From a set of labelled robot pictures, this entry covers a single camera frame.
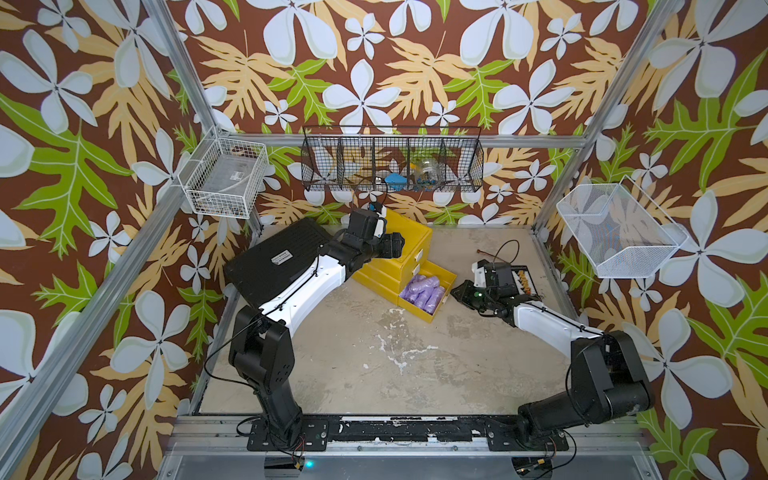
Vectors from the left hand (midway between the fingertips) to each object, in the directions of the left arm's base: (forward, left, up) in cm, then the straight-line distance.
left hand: (395, 236), depth 84 cm
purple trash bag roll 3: (-7, -9, -21) cm, 24 cm away
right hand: (-8, -17, -15) cm, 24 cm away
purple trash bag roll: (-6, -4, -21) cm, 22 cm away
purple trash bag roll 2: (-4, -10, -18) cm, 21 cm away
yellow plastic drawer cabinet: (-7, +2, -10) cm, 12 cm away
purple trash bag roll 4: (-9, -13, -21) cm, 26 cm away
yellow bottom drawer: (+1, -19, -24) cm, 31 cm away
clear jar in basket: (+25, -11, +4) cm, 27 cm away
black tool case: (+1, +48, -21) cm, 52 cm away
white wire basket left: (+15, +50, +9) cm, 53 cm away
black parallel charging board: (+1, -46, -24) cm, 52 cm away
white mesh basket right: (-1, -62, +4) cm, 62 cm away
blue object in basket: (+21, -1, +3) cm, 21 cm away
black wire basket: (+30, +2, +6) cm, 31 cm away
